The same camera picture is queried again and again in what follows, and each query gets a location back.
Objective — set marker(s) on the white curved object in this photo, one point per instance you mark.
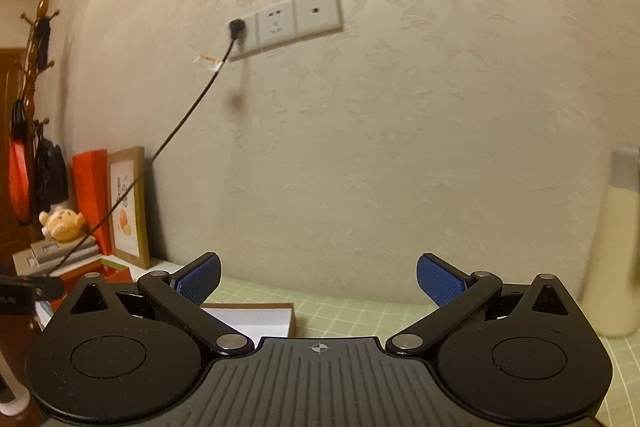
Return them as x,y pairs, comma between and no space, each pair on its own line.
10,399

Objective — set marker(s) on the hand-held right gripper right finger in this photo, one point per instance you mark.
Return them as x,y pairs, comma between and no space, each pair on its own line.
440,279

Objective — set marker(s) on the white blank wall plate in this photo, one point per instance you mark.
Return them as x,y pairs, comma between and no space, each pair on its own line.
317,11

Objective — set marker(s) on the orange red hanging bag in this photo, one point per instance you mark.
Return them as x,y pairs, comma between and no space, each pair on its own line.
20,172

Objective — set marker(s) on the small grey box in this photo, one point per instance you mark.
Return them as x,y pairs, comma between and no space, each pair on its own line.
55,248

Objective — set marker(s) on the black hanging bag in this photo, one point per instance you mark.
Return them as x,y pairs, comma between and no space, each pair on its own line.
50,177

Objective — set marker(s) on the cream container with grey lid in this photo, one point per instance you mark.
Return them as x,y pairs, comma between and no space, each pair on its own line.
617,257

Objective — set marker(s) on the tan teddy bear plush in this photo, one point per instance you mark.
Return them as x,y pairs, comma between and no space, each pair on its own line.
62,224

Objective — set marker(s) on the brown cardboard box white inside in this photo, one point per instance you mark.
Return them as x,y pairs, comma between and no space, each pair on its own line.
260,322

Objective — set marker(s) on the large grey box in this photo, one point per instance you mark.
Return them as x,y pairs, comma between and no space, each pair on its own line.
30,263

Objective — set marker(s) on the wooden picture frame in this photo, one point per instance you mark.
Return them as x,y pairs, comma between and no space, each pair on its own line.
129,212

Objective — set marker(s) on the green checked tablecloth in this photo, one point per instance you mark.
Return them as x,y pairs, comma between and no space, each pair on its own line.
350,312

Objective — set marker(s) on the wooden coat rack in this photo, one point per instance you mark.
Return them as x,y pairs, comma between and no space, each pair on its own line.
34,57

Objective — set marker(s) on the orange upright box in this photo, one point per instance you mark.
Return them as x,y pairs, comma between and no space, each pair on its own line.
90,192

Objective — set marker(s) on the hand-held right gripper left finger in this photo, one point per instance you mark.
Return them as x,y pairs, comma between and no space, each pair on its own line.
200,277

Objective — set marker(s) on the white wall socket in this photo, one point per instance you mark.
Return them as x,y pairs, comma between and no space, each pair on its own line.
242,42
275,24

